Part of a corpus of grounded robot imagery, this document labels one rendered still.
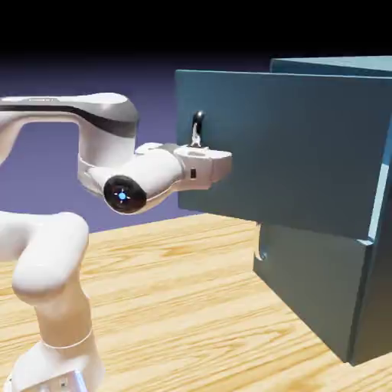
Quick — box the dark curved metal handle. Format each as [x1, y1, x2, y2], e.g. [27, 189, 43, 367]
[191, 110, 206, 137]

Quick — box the silver curved metal handle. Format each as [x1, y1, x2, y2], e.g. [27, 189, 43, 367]
[253, 222, 268, 262]

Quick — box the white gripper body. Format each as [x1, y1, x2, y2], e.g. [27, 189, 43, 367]
[173, 145, 233, 185]

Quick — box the teal painted cabinet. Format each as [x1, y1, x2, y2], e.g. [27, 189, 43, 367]
[253, 55, 392, 368]

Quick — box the large teal cabinet door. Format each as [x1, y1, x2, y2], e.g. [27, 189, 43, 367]
[175, 69, 392, 243]

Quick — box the small teal cabinet door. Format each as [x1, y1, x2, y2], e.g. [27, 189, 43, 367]
[253, 220, 370, 364]

